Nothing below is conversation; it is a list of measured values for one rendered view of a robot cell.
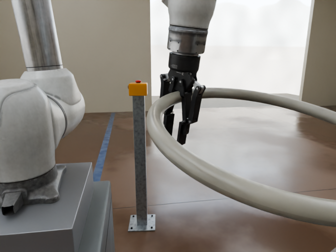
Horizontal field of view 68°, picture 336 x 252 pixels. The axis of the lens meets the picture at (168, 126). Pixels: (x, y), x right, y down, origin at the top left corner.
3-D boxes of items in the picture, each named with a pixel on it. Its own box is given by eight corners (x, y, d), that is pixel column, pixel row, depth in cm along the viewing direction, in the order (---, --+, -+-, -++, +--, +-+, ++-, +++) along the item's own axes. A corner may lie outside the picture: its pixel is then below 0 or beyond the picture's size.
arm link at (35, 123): (-35, 182, 55) (-59, 84, 49) (15, 151, 73) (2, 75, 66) (37, 185, 55) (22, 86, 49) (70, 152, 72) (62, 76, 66)
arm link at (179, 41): (191, 28, 50) (187, 58, 53) (216, 30, 56) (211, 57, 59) (160, 24, 56) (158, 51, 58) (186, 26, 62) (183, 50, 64)
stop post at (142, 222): (155, 215, 203) (153, 81, 177) (155, 231, 184) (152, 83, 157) (130, 215, 202) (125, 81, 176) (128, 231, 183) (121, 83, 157)
